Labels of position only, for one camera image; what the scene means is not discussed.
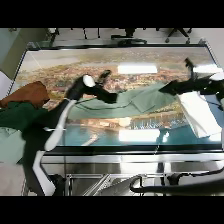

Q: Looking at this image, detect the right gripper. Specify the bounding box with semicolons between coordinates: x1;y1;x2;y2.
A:
158;79;202;97

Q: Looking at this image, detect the white garment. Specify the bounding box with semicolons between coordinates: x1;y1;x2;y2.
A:
175;91;223;140

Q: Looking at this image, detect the black cable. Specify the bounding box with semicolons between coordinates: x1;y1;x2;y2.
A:
166;166;224;185

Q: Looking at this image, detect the pale green garment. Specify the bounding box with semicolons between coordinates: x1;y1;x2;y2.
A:
0;126;27;165

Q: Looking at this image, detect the pale green shirt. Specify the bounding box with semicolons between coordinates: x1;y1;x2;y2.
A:
68;81;184;120

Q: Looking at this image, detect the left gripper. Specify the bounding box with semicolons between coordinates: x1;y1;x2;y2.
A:
92;83;119;105

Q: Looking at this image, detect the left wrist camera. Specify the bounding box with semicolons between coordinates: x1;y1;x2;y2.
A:
97;69;113;86

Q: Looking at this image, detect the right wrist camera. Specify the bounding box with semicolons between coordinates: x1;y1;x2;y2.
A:
184;57;198;82

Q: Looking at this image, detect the brown garment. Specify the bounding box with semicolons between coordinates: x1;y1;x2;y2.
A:
0;80;51;110

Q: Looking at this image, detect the silver frame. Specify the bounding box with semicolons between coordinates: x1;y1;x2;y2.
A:
23;151;224;196

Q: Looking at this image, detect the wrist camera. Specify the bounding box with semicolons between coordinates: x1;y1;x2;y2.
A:
184;57;198;82
97;69;113;86

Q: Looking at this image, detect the dark green garment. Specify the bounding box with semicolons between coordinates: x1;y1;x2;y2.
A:
0;101;69;135

